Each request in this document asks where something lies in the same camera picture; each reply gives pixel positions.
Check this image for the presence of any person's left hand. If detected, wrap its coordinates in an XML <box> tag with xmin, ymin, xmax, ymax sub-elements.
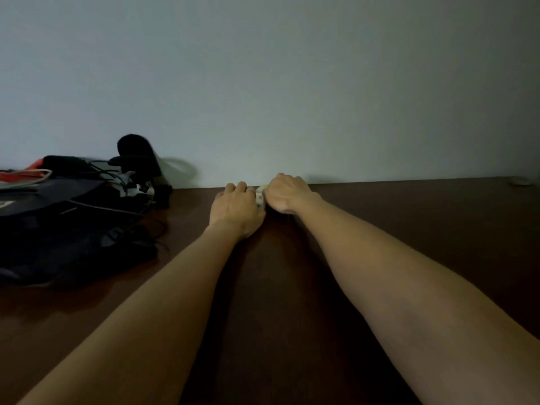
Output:
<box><xmin>208</xmin><ymin>181</ymin><xmax>267</xmax><ymax>240</ymax></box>

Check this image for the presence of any person's right hand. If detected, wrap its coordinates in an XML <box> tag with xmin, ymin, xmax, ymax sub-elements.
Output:
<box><xmin>264</xmin><ymin>173</ymin><xmax>323</xmax><ymax>215</ymax></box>

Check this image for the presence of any person's left forearm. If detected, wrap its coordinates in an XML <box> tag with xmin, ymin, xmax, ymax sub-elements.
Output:
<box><xmin>17</xmin><ymin>224</ymin><xmax>246</xmax><ymax>405</ymax></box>

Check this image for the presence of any person's right forearm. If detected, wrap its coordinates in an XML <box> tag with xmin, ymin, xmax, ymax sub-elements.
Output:
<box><xmin>292</xmin><ymin>195</ymin><xmax>540</xmax><ymax>405</ymax></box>

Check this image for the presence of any black headset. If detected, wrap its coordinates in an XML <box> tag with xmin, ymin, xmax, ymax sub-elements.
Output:
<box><xmin>107</xmin><ymin>134</ymin><xmax>173</xmax><ymax>209</ymax></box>

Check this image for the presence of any black bag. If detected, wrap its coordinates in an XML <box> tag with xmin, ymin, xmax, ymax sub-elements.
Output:
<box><xmin>0</xmin><ymin>155</ymin><xmax>160</xmax><ymax>287</ymax></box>

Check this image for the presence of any white cable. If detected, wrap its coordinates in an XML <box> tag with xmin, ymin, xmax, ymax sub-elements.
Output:
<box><xmin>0</xmin><ymin>168</ymin><xmax>53</xmax><ymax>191</ymax></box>

